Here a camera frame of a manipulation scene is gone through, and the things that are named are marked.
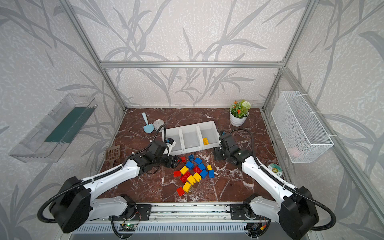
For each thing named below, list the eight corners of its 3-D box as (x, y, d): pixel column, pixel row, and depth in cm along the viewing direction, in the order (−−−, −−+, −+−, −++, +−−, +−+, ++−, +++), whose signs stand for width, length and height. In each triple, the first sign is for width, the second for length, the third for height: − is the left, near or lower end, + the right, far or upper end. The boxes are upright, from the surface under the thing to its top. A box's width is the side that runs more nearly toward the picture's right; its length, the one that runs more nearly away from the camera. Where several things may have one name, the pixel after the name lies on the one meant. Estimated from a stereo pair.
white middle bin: (183, 155, 96) (182, 149, 90) (180, 133, 108) (179, 126, 102) (202, 151, 98) (202, 145, 92) (197, 130, 109) (197, 123, 103)
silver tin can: (153, 132, 108) (151, 127, 103) (155, 124, 113) (154, 119, 108) (164, 132, 108) (162, 127, 103) (165, 124, 113) (164, 119, 108)
